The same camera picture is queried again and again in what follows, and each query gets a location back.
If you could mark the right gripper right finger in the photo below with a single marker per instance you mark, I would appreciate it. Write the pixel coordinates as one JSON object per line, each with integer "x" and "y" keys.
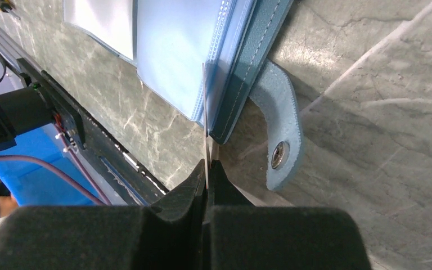
{"x": 239, "y": 235}

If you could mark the yellow handle screwdriver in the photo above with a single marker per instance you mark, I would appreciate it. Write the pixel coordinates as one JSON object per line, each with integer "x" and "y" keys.
{"x": 8, "y": 7}

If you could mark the blue plastic bin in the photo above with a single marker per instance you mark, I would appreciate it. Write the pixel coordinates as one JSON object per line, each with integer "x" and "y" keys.
{"x": 32, "y": 184}

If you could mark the blue leather card holder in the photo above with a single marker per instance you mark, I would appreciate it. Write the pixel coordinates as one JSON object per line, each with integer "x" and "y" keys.
{"x": 167, "y": 42}

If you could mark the single gold credit card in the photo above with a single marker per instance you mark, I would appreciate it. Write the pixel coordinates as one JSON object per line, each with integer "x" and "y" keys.
{"x": 205, "y": 126}

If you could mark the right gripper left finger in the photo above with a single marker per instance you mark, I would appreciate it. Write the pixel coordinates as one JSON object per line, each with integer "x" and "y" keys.
{"x": 164, "y": 235}

